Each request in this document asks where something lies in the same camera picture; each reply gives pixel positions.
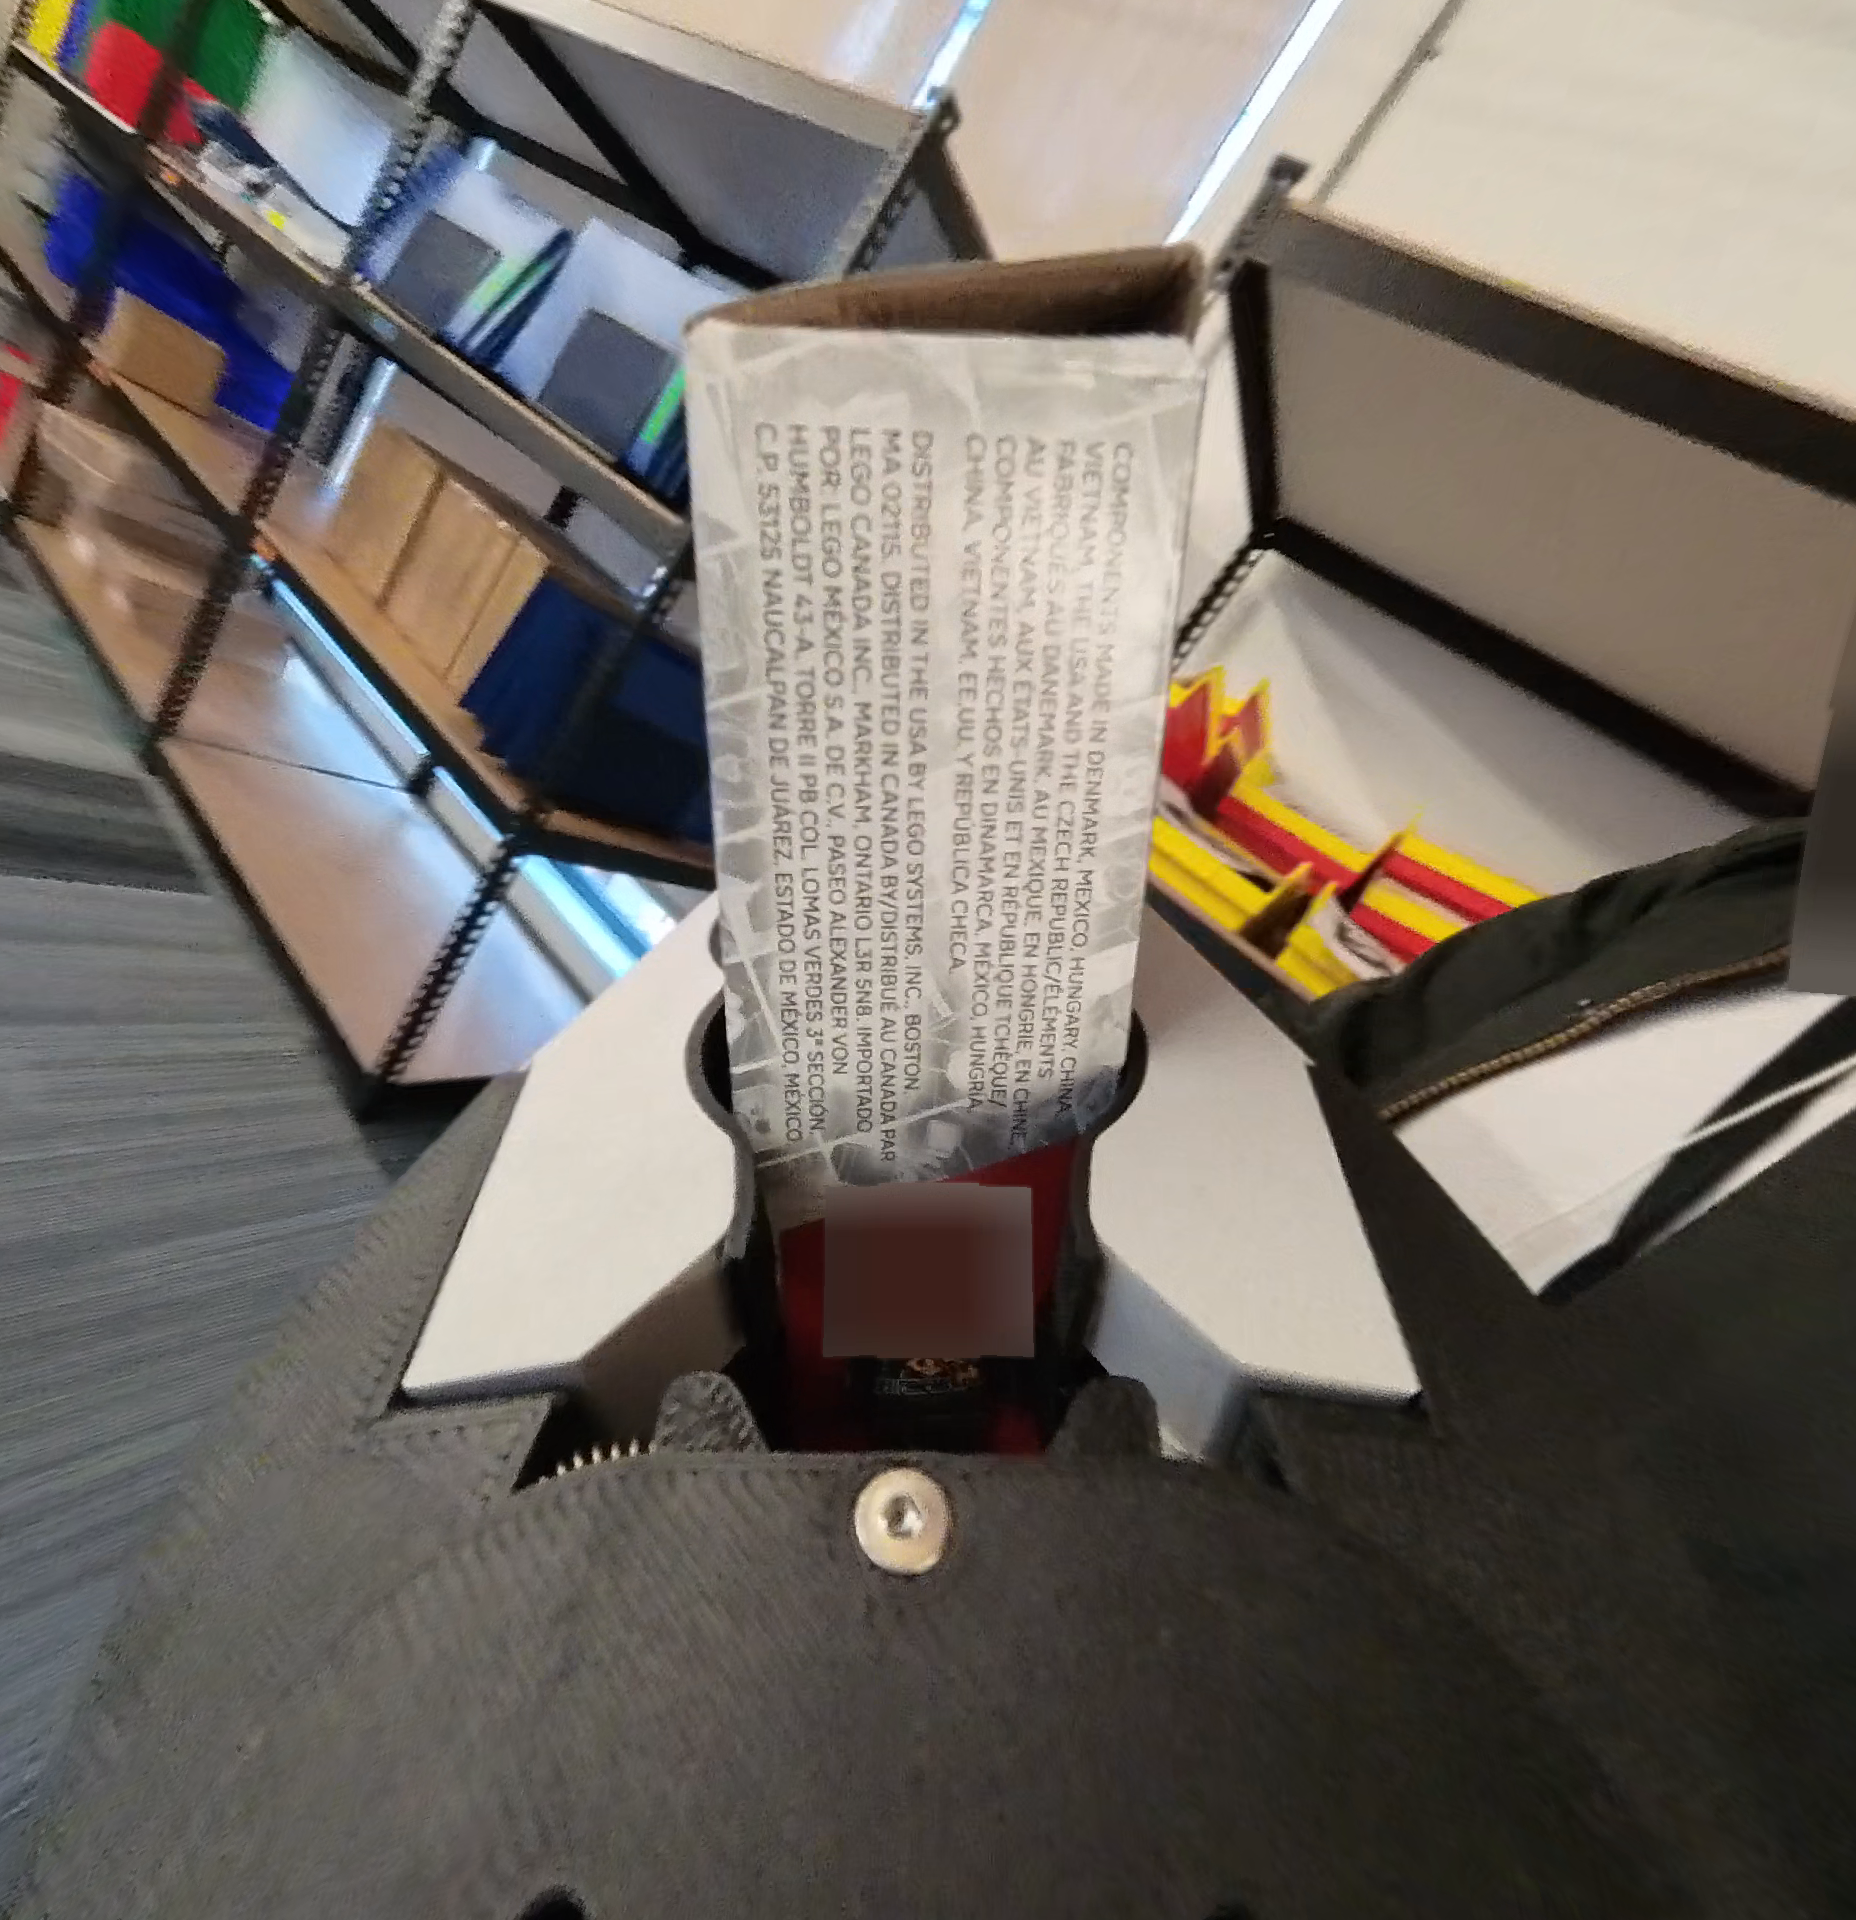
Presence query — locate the yellow plastic bin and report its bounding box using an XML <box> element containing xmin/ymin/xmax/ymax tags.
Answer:
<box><xmin>1151</xmin><ymin>682</ymin><xmax>1545</xmax><ymax>1000</ymax></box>

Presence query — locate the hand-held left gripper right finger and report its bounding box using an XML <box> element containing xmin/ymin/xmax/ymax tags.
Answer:
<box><xmin>1076</xmin><ymin>916</ymin><xmax>1425</xmax><ymax>1464</ymax></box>

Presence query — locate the red plastic bin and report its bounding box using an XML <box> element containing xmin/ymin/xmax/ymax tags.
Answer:
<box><xmin>1169</xmin><ymin>674</ymin><xmax>1545</xmax><ymax>962</ymax></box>

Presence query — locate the row of brown cardboard boxes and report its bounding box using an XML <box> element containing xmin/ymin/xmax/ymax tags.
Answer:
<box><xmin>328</xmin><ymin>428</ymin><xmax>545</xmax><ymax>682</ymax></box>

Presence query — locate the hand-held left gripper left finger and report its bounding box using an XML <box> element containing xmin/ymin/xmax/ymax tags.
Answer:
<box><xmin>400</xmin><ymin>901</ymin><xmax>753</xmax><ymax>1450</ymax></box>

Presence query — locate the small superhero toy box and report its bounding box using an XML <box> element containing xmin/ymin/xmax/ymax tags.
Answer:
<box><xmin>679</xmin><ymin>242</ymin><xmax>1210</xmax><ymax>1454</ymax></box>

